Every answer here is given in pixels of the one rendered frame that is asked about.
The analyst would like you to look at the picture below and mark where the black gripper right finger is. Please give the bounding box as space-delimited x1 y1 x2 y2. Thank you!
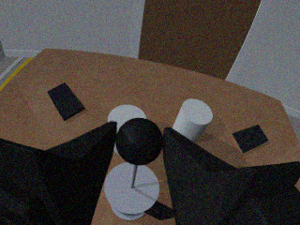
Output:
162 127 300 225

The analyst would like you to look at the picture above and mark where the coffee press with black knob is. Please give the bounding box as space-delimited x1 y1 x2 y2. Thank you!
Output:
104 119 173 221

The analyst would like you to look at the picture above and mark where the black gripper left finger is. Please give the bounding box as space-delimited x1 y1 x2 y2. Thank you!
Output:
0 121 117 225

